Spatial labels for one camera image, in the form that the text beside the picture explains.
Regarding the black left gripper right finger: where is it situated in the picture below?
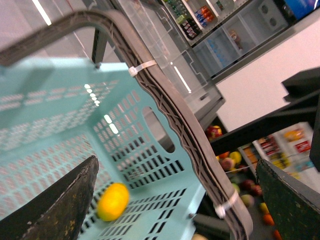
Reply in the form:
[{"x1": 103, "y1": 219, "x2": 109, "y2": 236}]
[{"x1": 256, "y1": 159, "x2": 320, "y2": 240}]

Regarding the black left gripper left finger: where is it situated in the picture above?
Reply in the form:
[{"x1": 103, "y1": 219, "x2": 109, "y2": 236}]
[{"x1": 0, "y1": 155, "x2": 99, "y2": 240}]

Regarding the yellow lemon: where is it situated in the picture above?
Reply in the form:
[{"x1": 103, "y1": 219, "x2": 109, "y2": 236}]
[{"x1": 96, "y1": 182, "x2": 130, "y2": 222}]

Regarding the light teal shopping basket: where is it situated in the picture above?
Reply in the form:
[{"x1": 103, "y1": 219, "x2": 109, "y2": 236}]
[{"x1": 0, "y1": 9, "x2": 253, "y2": 240}]

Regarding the white zip tie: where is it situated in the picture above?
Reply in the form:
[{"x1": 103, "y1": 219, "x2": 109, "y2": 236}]
[{"x1": 128, "y1": 59, "x2": 157, "y2": 77}]

